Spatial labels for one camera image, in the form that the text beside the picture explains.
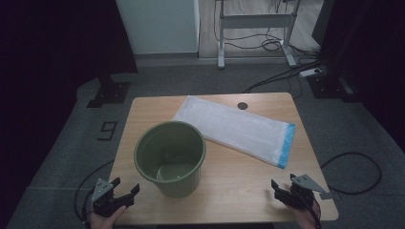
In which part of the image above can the person's left hand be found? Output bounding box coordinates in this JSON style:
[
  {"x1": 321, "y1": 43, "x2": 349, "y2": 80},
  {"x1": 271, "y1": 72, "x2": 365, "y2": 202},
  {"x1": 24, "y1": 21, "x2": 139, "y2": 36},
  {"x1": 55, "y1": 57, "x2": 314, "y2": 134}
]
[{"x1": 87, "y1": 204, "x2": 128, "y2": 229}]

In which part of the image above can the tangle of black cables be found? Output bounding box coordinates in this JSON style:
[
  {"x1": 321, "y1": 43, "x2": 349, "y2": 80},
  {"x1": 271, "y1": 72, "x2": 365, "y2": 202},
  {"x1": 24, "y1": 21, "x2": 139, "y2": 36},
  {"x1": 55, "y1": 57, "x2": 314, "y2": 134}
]
[{"x1": 212, "y1": 0, "x2": 326, "y2": 94}]

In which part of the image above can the black looped floor cable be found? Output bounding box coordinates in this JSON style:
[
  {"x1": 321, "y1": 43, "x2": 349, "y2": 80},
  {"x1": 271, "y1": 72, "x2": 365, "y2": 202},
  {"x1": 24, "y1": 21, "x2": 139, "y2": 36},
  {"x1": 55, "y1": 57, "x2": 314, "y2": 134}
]
[{"x1": 320, "y1": 151, "x2": 383, "y2": 196}]

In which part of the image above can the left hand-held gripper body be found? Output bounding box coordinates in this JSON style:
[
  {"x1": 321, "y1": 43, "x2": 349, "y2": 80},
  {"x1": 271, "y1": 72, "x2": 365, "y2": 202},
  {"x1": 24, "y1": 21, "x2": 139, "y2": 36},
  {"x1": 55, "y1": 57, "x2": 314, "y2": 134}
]
[{"x1": 91, "y1": 177, "x2": 127, "y2": 219}]

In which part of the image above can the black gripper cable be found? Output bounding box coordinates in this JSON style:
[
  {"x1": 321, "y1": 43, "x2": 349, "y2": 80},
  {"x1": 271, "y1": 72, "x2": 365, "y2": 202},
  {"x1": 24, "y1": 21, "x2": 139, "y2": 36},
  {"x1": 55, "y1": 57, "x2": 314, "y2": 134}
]
[
  {"x1": 74, "y1": 159, "x2": 115, "y2": 227},
  {"x1": 302, "y1": 195, "x2": 323, "y2": 229}
]

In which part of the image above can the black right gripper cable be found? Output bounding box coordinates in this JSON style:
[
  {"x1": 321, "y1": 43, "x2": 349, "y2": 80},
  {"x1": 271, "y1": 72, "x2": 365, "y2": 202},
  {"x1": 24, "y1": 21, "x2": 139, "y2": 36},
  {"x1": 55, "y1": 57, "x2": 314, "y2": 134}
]
[{"x1": 302, "y1": 195, "x2": 323, "y2": 229}]

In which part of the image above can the person's right hand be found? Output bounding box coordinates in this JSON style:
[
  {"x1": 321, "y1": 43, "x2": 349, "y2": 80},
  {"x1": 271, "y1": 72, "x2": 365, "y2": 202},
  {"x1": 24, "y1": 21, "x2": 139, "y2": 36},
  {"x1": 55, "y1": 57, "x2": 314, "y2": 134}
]
[{"x1": 288, "y1": 201, "x2": 323, "y2": 229}]

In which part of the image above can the white plastic bag blue edge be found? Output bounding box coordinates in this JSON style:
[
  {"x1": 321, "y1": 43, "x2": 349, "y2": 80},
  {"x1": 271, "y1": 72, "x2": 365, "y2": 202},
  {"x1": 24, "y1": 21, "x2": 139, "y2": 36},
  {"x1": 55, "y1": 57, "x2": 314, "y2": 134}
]
[{"x1": 171, "y1": 94, "x2": 296, "y2": 170}]

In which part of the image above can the white cabinet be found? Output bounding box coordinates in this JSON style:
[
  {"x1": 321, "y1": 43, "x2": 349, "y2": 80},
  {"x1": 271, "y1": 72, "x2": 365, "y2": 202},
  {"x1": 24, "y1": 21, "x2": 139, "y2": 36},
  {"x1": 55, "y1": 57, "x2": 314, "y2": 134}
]
[{"x1": 115, "y1": 0, "x2": 201, "y2": 55}]

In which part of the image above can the black stand base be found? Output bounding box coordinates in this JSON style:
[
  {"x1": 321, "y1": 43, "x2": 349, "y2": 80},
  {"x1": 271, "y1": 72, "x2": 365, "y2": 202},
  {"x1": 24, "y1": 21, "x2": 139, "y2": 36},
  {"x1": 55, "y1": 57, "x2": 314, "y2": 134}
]
[
  {"x1": 307, "y1": 73, "x2": 361, "y2": 103},
  {"x1": 86, "y1": 74, "x2": 132, "y2": 109}
]

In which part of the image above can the white power strip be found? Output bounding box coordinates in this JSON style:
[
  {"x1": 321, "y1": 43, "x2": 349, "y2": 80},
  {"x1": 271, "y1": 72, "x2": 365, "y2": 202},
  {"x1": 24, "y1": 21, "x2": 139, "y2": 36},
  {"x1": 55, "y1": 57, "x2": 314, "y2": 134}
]
[{"x1": 298, "y1": 67, "x2": 324, "y2": 78}]

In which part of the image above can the dark curtain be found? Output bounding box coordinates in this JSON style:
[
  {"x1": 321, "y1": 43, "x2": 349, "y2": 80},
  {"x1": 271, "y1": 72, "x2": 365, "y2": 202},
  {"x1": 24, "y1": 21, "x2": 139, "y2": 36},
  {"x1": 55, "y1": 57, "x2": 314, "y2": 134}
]
[
  {"x1": 0, "y1": 0, "x2": 139, "y2": 192},
  {"x1": 311, "y1": 0, "x2": 405, "y2": 152}
]

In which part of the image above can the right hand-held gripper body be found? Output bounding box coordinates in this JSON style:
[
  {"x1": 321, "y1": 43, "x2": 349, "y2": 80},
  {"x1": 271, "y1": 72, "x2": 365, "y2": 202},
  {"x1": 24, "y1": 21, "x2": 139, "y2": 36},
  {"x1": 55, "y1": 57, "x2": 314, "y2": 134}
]
[{"x1": 279, "y1": 174, "x2": 327, "y2": 211}]

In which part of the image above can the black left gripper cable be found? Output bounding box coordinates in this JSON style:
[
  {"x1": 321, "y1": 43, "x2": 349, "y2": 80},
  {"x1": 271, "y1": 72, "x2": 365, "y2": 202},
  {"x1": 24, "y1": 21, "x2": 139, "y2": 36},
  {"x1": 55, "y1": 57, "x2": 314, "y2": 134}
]
[{"x1": 74, "y1": 159, "x2": 115, "y2": 227}]

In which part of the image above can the green plastic bin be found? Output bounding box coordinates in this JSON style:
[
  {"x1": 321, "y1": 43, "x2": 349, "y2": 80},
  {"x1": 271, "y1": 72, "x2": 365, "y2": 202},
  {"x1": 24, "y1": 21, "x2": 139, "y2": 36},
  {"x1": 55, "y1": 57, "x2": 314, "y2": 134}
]
[{"x1": 133, "y1": 120, "x2": 207, "y2": 199}]

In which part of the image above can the white metal desk frame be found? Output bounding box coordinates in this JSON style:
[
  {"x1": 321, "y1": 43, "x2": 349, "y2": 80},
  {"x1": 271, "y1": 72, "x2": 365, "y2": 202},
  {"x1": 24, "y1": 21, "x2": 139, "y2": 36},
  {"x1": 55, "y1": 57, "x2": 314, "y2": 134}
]
[{"x1": 215, "y1": 0, "x2": 302, "y2": 70}]

